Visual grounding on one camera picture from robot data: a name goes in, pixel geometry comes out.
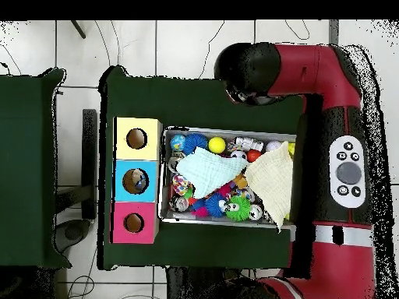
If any mint green cloth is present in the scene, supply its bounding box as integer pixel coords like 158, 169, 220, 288
175, 146, 249, 200

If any orange plush toy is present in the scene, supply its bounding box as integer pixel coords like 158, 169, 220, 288
233, 174, 249, 191

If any green fuzzy toy with eyes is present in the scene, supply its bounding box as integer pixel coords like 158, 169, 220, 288
224, 195, 252, 223

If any blue globe ball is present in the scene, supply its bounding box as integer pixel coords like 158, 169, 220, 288
169, 133, 187, 153

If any blue fuzzy toy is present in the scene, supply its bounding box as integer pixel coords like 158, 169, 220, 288
204, 193, 228, 219

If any dark green side table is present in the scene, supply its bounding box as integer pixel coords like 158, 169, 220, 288
0, 67, 71, 270

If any pale yellow cloth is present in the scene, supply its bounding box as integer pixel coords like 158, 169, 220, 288
244, 149, 295, 233

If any yellow ball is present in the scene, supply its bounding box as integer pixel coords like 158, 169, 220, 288
208, 136, 227, 155

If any pink fuzzy toy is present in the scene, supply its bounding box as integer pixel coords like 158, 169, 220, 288
189, 199, 210, 219

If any clear mesh bin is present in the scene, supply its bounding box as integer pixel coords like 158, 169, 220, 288
158, 127, 299, 230

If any blue spiky ball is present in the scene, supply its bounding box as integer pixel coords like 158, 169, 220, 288
183, 132, 210, 156

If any wooden box with three holes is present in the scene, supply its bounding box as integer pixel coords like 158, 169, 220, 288
111, 115, 164, 246

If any multicoloured toy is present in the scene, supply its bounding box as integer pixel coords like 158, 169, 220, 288
171, 174, 192, 197

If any silver robot toy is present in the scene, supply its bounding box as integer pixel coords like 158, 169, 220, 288
235, 137, 265, 153

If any small red ball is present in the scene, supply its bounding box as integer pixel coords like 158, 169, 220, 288
246, 149, 263, 164

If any silver and black can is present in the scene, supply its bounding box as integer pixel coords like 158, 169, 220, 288
171, 195, 191, 213

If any black floor cable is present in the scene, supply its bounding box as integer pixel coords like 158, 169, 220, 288
69, 19, 132, 69

